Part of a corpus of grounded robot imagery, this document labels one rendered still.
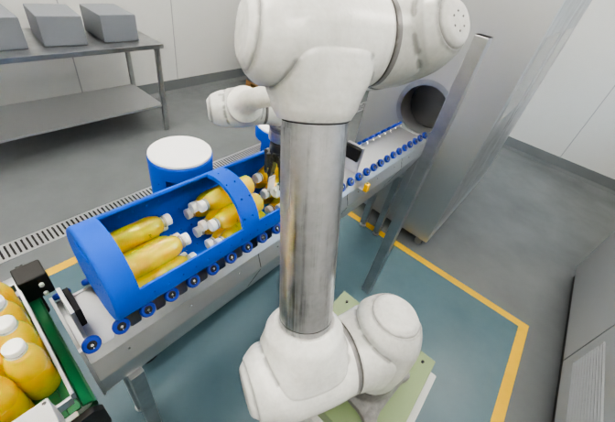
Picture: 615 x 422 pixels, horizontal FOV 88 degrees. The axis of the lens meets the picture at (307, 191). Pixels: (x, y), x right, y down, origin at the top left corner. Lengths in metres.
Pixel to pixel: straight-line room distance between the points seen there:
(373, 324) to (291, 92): 0.48
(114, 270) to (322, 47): 0.72
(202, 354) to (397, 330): 1.51
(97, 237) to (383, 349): 0.71
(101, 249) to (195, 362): 1.26
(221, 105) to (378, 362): 0.73
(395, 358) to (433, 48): 0.56
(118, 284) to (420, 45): 0.82
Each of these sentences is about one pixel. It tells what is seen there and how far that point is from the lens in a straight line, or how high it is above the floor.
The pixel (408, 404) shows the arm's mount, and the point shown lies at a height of 1.04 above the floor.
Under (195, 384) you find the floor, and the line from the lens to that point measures 2.02.
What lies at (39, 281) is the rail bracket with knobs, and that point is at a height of 0.98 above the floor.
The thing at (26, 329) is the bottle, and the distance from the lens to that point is 1.06.
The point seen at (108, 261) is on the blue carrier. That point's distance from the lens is 0.92.
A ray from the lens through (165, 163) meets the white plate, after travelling 1.51.
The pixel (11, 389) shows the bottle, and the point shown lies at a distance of 1.01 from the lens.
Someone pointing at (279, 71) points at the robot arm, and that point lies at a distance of 0.42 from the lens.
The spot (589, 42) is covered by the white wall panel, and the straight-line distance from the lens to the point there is 5.25.
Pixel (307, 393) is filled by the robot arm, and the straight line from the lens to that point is 0.67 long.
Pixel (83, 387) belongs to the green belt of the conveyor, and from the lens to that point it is 1.13.
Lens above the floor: 1.88
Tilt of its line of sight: 38 degrees down
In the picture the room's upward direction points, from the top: 12 degrees clockwise
